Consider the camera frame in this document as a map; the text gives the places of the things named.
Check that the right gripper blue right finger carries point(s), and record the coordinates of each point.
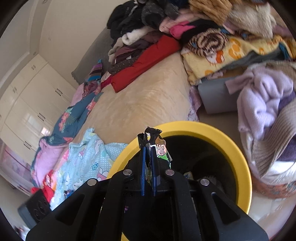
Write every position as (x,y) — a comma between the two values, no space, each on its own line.
(153,170)

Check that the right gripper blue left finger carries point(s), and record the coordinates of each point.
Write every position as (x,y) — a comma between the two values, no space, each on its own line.
(142,174)

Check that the black snack wrapper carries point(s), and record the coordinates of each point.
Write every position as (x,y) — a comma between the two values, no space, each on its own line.
(151,137)

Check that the yellow rimmed black trash bin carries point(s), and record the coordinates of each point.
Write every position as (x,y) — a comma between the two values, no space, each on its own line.
(205,195)

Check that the red cartoon print garment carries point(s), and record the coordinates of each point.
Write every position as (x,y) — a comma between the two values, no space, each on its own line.
(48,187)

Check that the pink Hello Kitty curtain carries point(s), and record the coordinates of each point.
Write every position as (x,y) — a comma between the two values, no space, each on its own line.
(15,170)

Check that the light blue Hello Kitty sheet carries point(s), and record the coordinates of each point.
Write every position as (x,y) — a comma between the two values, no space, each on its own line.
(89,159)

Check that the beige bed cover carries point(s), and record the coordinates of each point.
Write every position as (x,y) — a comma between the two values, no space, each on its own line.
(160,95)

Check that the blue floral quilt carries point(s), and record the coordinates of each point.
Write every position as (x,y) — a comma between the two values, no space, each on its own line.
(65,130)

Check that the yellow cartoon blanket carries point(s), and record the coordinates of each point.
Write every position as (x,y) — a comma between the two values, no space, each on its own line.
(237,51)

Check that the striped colourful pillow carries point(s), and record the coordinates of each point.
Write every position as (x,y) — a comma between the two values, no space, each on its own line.
(93,79)

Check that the white built-in wardrobe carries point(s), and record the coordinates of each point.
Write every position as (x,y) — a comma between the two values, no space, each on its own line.
(31,105)

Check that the red folded garment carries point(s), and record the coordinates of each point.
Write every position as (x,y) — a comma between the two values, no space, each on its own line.
(150,57)

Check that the grey quilted headboard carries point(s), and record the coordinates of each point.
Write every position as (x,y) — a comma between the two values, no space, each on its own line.
(97,51)

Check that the lavender knit sweater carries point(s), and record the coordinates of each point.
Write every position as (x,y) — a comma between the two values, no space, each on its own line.
(260,92)

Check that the tiger stripe garment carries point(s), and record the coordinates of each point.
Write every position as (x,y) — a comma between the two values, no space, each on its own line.
(207,43)

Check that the black clothes pile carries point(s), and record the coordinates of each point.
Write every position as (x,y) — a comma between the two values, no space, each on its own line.
(134,15)

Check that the mustard fuzzy garment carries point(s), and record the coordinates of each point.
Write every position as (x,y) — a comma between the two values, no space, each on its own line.
(216,10)

